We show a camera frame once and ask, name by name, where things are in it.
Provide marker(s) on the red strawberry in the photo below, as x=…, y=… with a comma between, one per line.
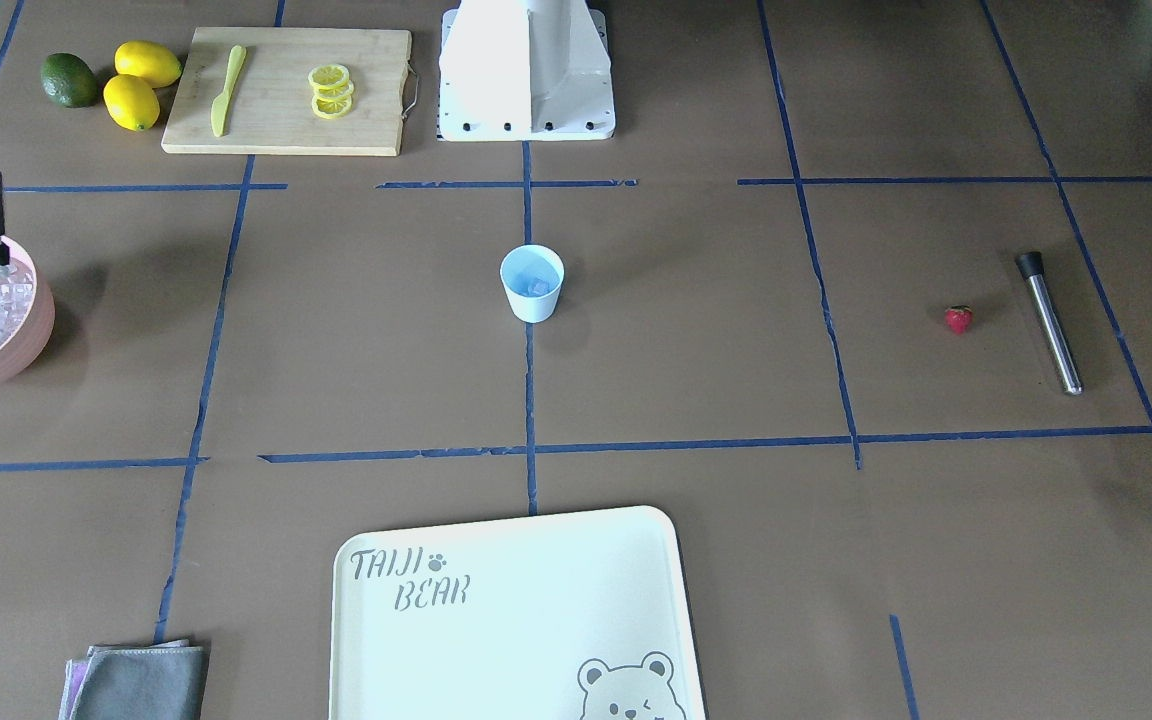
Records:
x=959, y=318

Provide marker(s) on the light blue plastic cup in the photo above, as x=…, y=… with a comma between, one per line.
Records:
x=532, y=277

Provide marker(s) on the green avocado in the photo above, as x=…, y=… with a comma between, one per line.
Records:
x=68, y=81

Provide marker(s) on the whole lemon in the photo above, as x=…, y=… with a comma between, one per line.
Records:
x=156, y=64
x=131, y=102

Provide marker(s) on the yellow plastic knife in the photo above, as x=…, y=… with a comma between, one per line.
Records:
x=220, y=105

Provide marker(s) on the wooden cutting board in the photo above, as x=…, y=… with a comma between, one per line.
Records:
x=270, y=112

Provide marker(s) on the lemon slices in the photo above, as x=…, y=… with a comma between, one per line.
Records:
x=332, y=90

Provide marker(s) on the grey folded cloth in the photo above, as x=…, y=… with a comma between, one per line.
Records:
x=116, y=681

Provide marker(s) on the cream bear serving tray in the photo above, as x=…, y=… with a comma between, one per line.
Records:
x=578, y=615

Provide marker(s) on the steel muddler black tip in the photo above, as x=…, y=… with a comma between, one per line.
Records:
x=1031, y=268

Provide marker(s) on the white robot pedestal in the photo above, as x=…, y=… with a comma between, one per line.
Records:
x=515, y=71

